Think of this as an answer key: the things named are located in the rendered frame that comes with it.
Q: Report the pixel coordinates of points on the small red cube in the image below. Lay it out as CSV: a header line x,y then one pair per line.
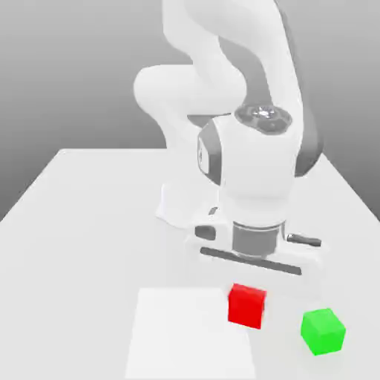
x,y
245,308

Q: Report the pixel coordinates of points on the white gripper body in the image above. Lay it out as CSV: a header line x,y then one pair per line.
x,y
252,267

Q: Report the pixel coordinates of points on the small green cube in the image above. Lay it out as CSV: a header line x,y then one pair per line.
x,y
323,332

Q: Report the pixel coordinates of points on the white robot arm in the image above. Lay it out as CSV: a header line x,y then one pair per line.
x,y
255,166

